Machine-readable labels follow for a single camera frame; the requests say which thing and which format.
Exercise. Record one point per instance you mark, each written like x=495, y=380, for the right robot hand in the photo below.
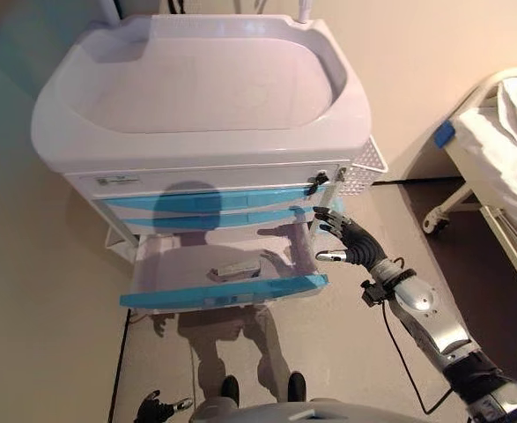
x=361, y=247

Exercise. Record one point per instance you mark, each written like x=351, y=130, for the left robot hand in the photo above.
x=157, y=412

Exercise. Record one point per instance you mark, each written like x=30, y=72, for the white blue medicine box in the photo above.
x=236, y=269

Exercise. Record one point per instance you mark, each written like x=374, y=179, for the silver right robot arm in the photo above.
x=416, y=299

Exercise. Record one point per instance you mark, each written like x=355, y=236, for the white locking cart drawer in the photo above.
x=196, y=180

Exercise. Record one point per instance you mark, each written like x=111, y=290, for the bed caster wheel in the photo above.
x=434, y=222

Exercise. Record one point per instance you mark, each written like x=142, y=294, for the white perforated basket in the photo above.
x=368, y=163

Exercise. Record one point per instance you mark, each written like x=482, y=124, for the silver robot torso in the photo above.
x=284, y=414

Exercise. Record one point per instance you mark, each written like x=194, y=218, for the blue bed corner bumper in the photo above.
x=444, y=135

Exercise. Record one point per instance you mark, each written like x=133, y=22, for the white bedding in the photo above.
x=496, y=154

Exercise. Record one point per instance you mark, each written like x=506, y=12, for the white medical cart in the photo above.
x=187, y=88

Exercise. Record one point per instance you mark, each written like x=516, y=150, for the metal IV pole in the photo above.
x=304, y=11

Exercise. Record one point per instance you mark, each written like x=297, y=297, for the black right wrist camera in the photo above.
x=372, y=293

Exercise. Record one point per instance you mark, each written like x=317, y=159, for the white hospital bed frame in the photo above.
x=456, y=194

